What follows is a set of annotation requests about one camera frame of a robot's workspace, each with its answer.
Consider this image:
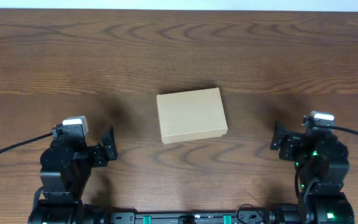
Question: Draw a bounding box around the cardboard box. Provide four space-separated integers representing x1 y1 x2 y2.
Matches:
156 88 228 144

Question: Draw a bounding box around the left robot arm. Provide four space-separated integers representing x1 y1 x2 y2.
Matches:
28 120 298 224

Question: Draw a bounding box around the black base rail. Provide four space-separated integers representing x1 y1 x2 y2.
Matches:
109 210 270 224

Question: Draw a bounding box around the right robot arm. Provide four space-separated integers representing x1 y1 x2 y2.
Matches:
270 122 355 223

